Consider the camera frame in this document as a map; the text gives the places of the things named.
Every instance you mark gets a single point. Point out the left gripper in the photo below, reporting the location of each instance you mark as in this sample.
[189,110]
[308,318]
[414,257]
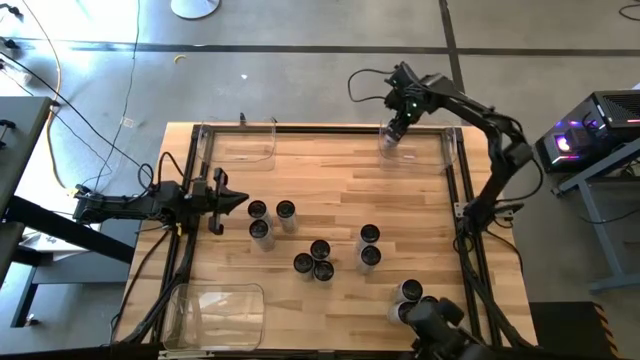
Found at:
[220,200]

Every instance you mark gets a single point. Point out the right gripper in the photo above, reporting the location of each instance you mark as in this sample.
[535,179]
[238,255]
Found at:
[405,95]

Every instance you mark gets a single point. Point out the Celsius Arctic Vibe can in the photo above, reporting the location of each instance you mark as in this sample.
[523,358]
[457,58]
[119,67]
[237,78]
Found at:
[391,142]
[370,256]
[303,263]
[257,210]

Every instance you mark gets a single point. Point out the Celsius Peach Vibe can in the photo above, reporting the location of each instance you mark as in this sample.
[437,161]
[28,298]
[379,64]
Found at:
[259,229]
[369,233]
[324,271]
[401,312]

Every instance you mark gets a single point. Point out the Celsius yellow-banded can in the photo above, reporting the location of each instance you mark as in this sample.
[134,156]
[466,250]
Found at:
[320,249]
[286,210]
[411,290]

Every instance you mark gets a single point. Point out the clear plastic bin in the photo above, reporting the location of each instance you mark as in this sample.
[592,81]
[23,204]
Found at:
[430,160]
[215,320]
[235,160]

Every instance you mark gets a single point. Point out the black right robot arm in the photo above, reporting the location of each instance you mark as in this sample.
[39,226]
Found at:
[500,130]

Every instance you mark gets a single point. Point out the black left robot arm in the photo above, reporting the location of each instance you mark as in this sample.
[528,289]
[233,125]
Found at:
[125,205]

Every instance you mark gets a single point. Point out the small white floor label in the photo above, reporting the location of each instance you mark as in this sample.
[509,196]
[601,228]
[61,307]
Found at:
[128,122]

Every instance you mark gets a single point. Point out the small yellow scrap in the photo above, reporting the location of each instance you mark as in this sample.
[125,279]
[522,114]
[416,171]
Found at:
[179,58]

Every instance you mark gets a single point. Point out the black desk beam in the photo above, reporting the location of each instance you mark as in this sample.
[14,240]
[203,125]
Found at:
[75,231]

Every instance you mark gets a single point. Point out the white box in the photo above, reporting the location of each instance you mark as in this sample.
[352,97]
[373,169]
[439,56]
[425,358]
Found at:
[55,242]

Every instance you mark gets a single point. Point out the black computer with lights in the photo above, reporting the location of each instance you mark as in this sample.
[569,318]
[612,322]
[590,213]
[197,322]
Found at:
[610,115]

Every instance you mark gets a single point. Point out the grey metal stand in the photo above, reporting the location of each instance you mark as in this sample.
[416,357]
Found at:
[595,215]

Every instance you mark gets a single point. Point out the dark grey desk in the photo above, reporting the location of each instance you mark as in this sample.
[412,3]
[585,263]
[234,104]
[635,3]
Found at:
[20,145]

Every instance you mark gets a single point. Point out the black box hazard stripes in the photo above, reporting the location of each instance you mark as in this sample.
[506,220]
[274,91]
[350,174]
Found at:
[565,332]

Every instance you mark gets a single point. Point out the black aluminium table frame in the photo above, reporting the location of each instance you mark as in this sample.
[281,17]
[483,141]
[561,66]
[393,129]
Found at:
[325,129]

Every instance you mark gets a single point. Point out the black upright post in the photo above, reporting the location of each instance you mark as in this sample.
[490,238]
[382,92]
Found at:
[242,120]

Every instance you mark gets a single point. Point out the silver metal bracket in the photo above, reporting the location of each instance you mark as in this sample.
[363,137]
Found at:
[185,354]

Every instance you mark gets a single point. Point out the white round pedestal stand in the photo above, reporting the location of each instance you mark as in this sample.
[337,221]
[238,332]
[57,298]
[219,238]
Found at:
[195,7]

